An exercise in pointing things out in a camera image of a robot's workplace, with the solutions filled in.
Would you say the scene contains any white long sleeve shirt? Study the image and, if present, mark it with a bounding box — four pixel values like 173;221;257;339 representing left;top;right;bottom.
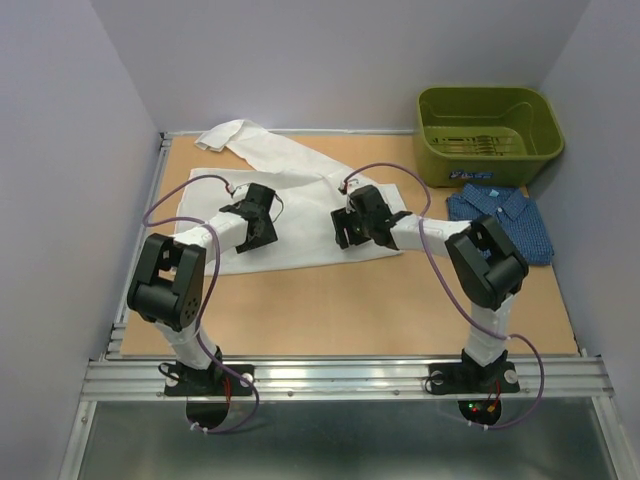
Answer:
175;120;393;275

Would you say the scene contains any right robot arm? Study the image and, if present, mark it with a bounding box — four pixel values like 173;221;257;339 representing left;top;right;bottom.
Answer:
331;206;529;390

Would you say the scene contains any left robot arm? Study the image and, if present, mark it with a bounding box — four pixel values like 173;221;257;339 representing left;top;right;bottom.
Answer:
127;184;278;394

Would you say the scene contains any green plastic tub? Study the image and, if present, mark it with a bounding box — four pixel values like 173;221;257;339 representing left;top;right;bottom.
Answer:
414;86;565;188

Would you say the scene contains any blue checked folded shirt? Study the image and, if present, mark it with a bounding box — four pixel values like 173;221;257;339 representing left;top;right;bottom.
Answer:
446;184;554;266

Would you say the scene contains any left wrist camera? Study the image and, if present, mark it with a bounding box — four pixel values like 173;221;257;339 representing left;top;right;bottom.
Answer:
245;183;276;213

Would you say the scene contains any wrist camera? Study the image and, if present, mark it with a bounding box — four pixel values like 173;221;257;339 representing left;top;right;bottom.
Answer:
245;183;276;213
347;185;392;223

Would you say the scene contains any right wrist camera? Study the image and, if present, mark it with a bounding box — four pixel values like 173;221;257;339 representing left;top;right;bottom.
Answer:
347;185;392;223

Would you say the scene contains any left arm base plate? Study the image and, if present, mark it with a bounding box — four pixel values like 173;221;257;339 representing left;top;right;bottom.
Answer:
158;362;254;397

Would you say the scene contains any aluminium side rail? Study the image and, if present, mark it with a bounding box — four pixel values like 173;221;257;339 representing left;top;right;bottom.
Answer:
101;132;172;361

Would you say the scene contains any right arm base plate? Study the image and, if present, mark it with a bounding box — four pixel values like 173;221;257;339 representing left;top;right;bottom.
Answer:
425;362;520;395

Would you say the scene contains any aluminium front rail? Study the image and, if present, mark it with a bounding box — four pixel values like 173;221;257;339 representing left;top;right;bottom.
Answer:
80;357;614;402

